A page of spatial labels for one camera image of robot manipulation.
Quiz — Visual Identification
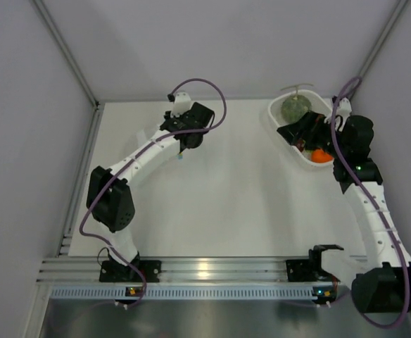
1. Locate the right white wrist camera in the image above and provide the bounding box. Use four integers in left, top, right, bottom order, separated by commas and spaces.
336, 98, 352, 119

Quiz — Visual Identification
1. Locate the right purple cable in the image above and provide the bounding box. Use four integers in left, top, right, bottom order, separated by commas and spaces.
331, 75, 411, 330

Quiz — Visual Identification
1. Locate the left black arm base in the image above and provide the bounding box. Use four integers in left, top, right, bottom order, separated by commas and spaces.
99, 258, 162, 283

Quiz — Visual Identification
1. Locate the purple cable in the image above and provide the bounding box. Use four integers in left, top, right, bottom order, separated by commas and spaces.
331, 75, 411, 330
79, 77, 227, 307

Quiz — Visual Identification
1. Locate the green fake melon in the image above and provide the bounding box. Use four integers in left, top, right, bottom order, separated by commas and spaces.
280, 83, 312, 124

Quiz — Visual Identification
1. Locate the orange fake carrot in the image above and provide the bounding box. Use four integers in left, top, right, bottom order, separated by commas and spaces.
310, 149, 334, 164

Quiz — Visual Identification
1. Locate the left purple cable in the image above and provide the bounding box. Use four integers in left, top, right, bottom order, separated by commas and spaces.
79, 77, 227, 307

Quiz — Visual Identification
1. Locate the clear zip top bag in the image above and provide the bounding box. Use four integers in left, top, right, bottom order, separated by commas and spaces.
134, 130, 180, 165

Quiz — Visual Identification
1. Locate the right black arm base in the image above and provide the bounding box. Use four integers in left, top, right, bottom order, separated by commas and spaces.
286, 244, 344, 282

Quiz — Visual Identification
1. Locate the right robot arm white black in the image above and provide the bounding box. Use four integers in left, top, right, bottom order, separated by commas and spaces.
277, 112, 411, 313

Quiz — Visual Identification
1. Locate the white perforated plastic basket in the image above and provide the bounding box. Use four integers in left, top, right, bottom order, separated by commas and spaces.
267, 85, 334, 170

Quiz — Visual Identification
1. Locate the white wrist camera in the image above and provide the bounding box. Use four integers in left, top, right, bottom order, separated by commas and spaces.
167, 92, 192, 118
336, 98, 352, 119

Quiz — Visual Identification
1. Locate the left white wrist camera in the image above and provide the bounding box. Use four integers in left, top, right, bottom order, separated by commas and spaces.
167, 92, 192, 118

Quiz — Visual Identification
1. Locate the red fake apple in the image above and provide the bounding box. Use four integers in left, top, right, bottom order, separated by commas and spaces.
295, 139, 306, 152

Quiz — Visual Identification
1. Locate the aluminium mounting rail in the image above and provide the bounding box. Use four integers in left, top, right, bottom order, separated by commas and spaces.
36, 255, 368, 287

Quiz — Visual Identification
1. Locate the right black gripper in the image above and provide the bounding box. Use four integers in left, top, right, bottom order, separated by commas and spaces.
277, 111, 348, 159

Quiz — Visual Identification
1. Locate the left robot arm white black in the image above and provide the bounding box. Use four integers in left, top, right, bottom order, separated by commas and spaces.
86, 102, 215, 282

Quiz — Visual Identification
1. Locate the white slotted cable duct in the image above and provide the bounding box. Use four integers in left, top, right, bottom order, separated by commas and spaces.
50, 284, 336, 301

